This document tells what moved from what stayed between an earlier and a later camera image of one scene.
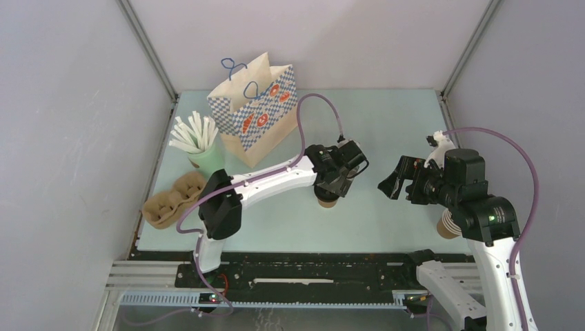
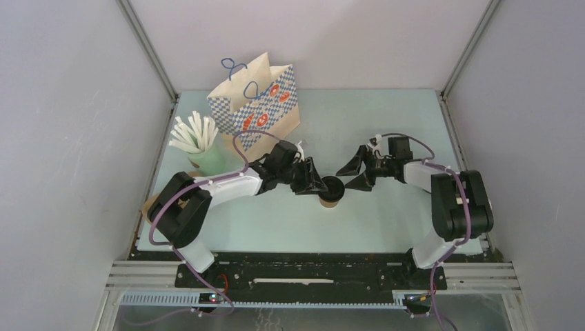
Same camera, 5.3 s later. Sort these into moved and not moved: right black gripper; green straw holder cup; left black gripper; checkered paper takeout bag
Moved: right black gripper; left black gripper
Not moved: checkered paper takeout bag; green straw holder cup
